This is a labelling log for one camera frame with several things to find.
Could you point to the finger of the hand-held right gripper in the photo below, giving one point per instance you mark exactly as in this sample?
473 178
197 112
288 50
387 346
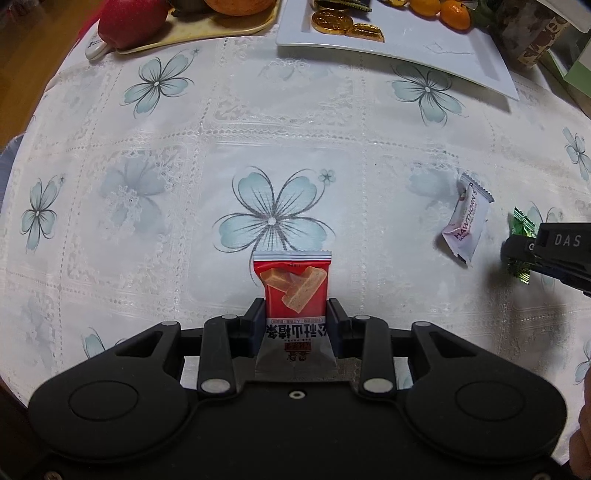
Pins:
519 249

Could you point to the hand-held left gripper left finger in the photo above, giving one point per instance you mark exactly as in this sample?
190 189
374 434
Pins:
251 333

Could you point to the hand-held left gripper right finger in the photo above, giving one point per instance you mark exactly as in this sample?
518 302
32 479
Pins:
340 333

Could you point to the green candy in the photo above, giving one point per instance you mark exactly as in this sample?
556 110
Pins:
521 224

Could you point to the red snack packet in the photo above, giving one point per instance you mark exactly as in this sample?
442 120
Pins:
295 286

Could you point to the white candy packet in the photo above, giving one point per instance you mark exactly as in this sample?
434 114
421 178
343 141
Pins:
466 221

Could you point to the white floral tablecloth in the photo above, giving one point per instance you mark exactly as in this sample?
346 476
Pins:
184 161

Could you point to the green desk calendar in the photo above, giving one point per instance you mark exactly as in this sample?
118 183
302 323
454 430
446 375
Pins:
577 69

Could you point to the brown printed paper cup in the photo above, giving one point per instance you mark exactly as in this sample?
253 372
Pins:
531 32

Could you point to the white rectangular plate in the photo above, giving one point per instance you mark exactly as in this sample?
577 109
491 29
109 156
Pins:
415 53

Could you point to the tangerine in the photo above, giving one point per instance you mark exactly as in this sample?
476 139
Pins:
425 7
455 14

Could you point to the gold foil ingot chocolate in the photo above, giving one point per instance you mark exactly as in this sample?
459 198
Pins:
365 32

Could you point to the gold foil chocolate coin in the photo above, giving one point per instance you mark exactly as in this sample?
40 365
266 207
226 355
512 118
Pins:
331 22

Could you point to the black snack packet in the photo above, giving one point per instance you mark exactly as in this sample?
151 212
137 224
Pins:
344 3

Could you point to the beige fruit tray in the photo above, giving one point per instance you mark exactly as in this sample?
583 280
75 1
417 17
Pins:
207 32

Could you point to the white remote control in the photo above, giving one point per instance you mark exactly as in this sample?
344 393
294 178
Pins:
97 46

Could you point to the pale striped apple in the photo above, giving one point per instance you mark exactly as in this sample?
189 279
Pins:
240 5

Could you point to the red apple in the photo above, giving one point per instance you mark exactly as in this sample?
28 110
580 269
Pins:
131 21

